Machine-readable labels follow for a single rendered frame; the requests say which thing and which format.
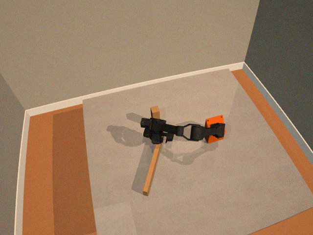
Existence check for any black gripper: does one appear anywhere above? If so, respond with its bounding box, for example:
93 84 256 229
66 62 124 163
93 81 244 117
143 128 174 143

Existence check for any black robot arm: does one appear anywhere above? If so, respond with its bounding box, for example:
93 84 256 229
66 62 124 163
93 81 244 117
140 118 225 144

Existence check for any wooden post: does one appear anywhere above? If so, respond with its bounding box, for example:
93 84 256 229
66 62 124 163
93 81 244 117
150 106 160 119

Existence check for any wooden rail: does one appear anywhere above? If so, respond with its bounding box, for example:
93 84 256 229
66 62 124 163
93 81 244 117
143 143 162 196

